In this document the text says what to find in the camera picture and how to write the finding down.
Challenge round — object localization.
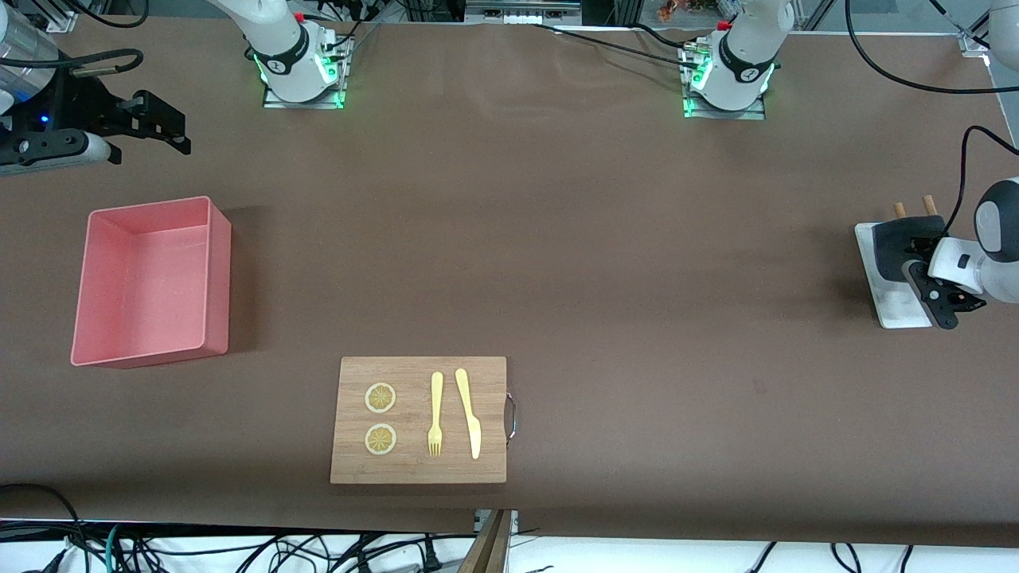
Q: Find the long black table cable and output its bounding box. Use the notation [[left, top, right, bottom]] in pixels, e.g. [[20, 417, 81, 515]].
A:
[[532, 22, 695, 63]]

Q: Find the white rectangular tray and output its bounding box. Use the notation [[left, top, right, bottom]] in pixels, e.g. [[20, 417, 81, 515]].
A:
[[855, 221, 934, 329]]

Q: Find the yellow plastic fork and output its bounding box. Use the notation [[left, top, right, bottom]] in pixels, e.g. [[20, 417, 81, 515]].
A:
[[428, 372, 444, 458]]

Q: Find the pink plastic box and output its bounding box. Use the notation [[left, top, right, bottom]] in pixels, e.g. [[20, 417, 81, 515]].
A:
[[70, 196, 233, 369]]

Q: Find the grey port strip device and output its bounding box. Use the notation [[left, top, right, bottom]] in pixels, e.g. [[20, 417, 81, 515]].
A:
[[466, 0, 582, 25]]

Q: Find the wooden cutting board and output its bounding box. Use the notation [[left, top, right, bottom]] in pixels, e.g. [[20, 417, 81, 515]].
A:
[[330, 356, 518, 485]]

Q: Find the grey and pink cloth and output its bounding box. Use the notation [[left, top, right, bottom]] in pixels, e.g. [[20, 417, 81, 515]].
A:
[[872, 215, 950, 281]]

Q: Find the brown wooden stand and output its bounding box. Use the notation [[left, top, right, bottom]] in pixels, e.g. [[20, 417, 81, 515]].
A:
[[458, 509, 514, 573]]

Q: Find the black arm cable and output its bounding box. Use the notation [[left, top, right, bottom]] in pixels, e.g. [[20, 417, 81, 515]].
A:
[[0, 48, 146, 80], [845, 0, 1019, 240]]

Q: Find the yellow plastic knife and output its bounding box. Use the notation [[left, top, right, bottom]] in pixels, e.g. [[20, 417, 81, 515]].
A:
[[455, 368, 482, 460]]

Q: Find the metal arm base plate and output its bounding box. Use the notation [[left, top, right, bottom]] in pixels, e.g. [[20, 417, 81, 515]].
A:
[[681, 44, 767, 120], [263, 32, 347, 110]]

